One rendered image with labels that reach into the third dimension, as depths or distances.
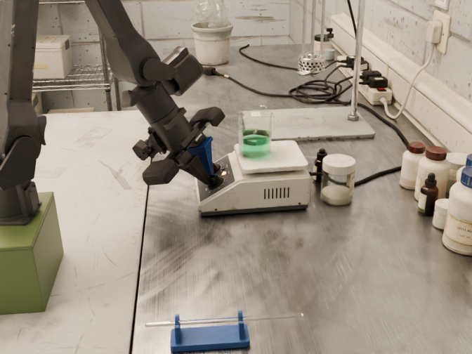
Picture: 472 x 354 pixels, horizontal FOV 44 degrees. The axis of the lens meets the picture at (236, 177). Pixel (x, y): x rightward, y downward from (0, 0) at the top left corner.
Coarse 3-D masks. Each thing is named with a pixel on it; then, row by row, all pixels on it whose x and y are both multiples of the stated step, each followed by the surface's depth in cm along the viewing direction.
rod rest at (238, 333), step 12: (240, 312) 74; (240, 324) 72; (180, 336) 73; (192, 336) 73; (204, 336) 73; (216, 336) 73; (228, 336) 73; (240, 336) 73; (180, 348) 72; (192, 348) 72; (204, 348) 72; (216, 348) 73
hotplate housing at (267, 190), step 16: (240, 176) 102; (256, 176) 101; (272, 176) 101; (288, 176) 101; (304, 176) 102; (224, 192) 101; (240, 192) 101; (256, 192) 102; (272, 192) 102; (288, 192) 102; (304, 192) 103; (208, 208) 102; (224, 208) 102; (240, 208) 102; (256, 208) 103; (272, 208) 104; (288, 208) 104; (304, 208) 104
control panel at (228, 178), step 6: (216, 162) 111; (222, 162) 110; (228, 162) 108; (228, 168) 106; (216, 174) 107; (228, 174) 104; (198, 180) 109; (228, 180) 102; (234, 180) 101; (198, 186) 107; (204, 186) 106; (222, 186) 102; (204, 192) 104; (210, 192) 102; (204, 198) 102
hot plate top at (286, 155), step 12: (276, 144) 110; (288, 144) 110; (276, 156) 105; (288, 156) 105; (300, 156) 105; (240, 168) 101; (252, 168) 100; (264, 168) 100; (276, 168) 101; (288, 168) 101; (300, 168) 101
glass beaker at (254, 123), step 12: (252, 108) 105; (264, 108) 105; (240, 120) 101; (252, 120) 100; (264, 120) 100; (240, 132) 102; (252, 132) 101; (264, 132) 101; (240, 144) 103; (252, 144) 102; (264, 144) 102; (240, 156) 104; (252, 156) 103; (264, 156) 103
